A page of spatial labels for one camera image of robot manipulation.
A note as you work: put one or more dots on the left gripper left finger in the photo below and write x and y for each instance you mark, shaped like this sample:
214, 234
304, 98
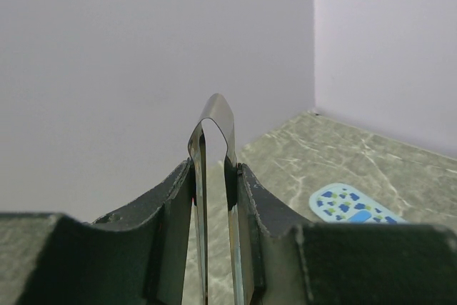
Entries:
135, 254

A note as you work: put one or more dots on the blue patterned lid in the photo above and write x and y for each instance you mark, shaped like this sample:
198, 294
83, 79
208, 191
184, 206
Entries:
342, 203

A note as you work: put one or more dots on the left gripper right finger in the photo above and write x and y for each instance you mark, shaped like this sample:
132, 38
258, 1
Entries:
280, 257

